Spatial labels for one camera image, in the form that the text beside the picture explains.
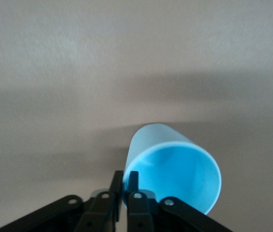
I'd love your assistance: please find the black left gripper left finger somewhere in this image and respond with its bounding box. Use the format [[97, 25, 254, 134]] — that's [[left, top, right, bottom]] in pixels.
[[0, 170, 124, 232]]

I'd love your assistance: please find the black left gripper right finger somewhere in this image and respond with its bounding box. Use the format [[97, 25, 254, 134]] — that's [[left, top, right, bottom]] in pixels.
[[126, 171, 233, 232]]

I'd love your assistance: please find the light blue plastic cup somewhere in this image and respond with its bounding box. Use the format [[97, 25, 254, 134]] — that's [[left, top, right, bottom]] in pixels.
[[123, 122, 223, 216]]

